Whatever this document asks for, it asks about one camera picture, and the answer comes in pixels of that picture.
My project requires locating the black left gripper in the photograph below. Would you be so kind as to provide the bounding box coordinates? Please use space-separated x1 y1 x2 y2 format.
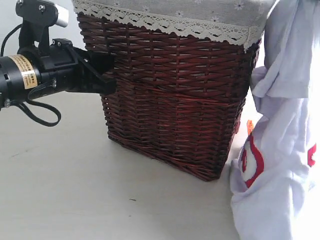
37 38 117 95

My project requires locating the white t-shirt with red logo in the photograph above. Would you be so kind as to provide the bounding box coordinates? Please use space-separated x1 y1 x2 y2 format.
229 0 320 240

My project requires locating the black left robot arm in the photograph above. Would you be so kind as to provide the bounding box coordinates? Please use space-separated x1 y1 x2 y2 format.
0 38 117 108

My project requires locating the dark brown wicker basket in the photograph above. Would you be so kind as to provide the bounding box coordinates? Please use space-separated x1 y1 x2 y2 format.
77 12 260 182

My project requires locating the grey floral lace-trimmed basket liner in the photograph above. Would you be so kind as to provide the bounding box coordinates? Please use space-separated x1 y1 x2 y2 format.
72 0 277 50

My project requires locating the orange garment tag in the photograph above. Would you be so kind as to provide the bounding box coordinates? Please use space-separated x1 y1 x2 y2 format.
246 120 254 135

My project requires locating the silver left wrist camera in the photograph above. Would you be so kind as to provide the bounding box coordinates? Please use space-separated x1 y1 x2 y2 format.
15 0 70 48

